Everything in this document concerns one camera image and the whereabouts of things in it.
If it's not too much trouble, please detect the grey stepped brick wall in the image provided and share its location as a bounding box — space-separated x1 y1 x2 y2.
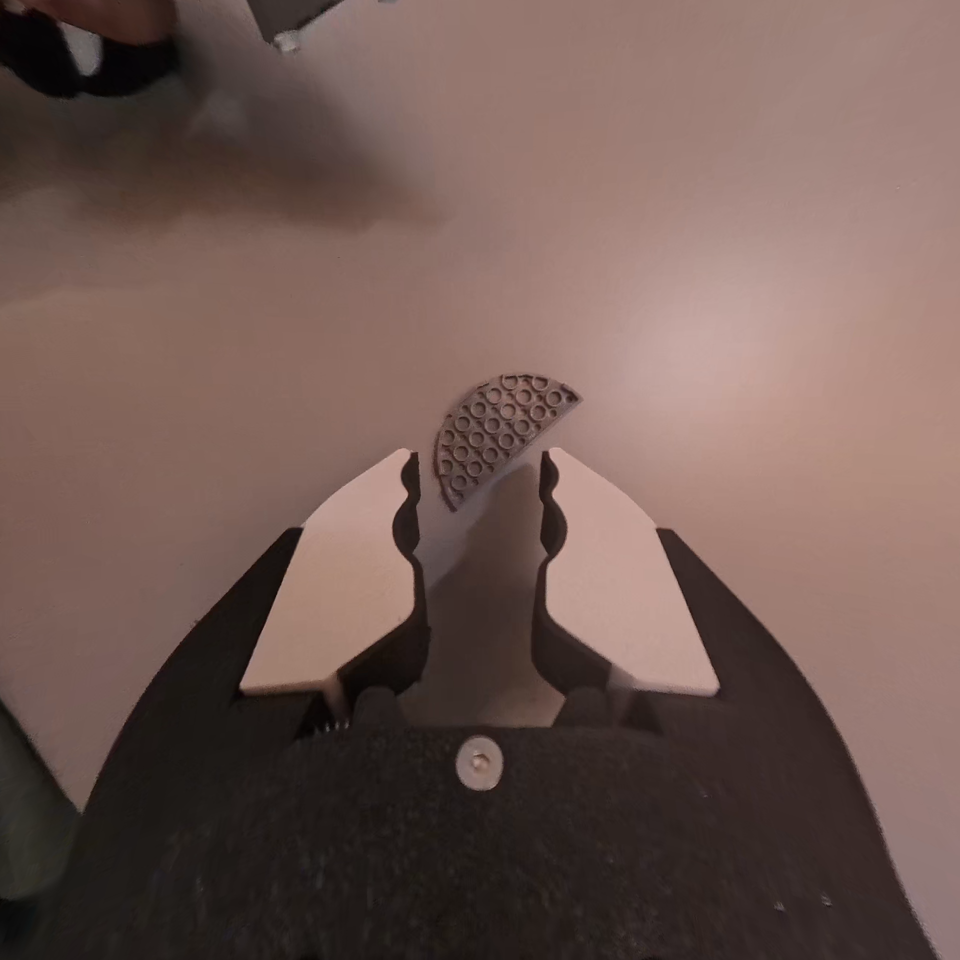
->
246 0 354 55

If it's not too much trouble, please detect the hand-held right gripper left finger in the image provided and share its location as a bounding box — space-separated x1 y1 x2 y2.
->
238 448 432 729

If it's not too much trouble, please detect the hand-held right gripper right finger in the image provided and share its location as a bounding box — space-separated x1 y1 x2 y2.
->
531 446 723 725

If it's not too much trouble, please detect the dark grey half-round plate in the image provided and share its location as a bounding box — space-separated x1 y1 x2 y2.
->
433 372 584 513

